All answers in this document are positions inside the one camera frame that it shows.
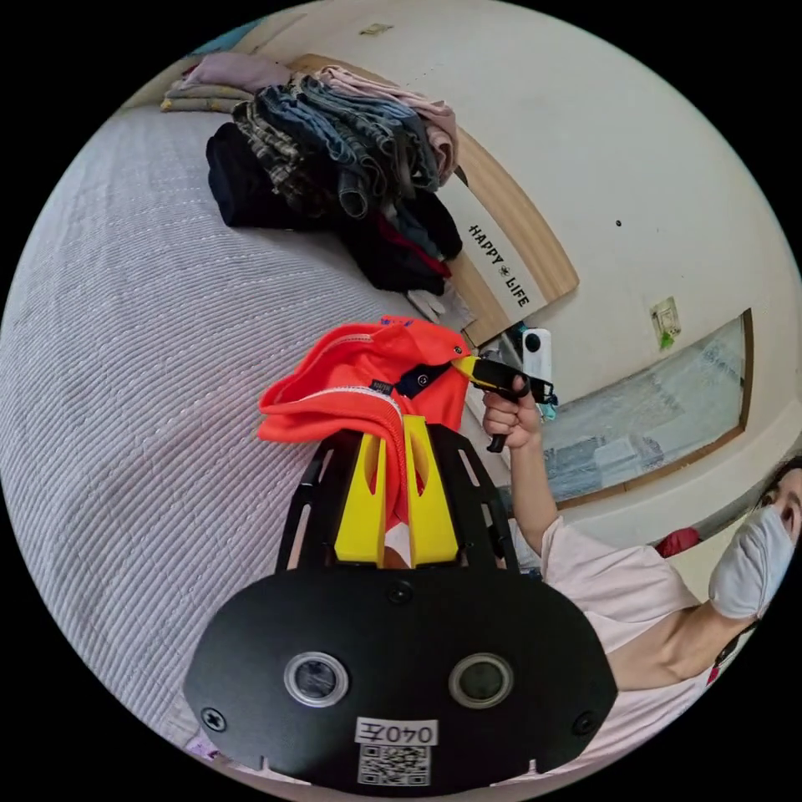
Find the wall socket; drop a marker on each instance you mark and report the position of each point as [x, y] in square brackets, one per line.
[665, 319]

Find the person's right hand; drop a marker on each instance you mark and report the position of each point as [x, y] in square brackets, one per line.
[520, 420]

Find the pile of clothes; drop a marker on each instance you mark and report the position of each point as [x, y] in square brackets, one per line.
[313, 156]

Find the person's body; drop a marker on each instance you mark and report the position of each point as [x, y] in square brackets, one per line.
[626, 595]

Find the wooden headboard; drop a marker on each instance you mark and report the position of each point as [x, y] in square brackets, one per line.
[501, 213]

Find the window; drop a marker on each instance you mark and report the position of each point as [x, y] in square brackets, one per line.
[658, 413]

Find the person's right forearm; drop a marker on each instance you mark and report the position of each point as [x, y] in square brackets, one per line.
[532, 495]

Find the bright orange short sleeve shirt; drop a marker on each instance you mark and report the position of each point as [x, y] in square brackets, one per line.
[357, 388]

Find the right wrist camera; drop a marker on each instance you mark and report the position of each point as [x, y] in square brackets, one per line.
[537, 351]

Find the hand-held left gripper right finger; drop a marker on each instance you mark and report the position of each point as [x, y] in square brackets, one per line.
[432, 520]

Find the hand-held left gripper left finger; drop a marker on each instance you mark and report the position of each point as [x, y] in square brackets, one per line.
[360, 520]

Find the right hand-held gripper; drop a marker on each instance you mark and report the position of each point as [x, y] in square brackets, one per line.
[501, 375]

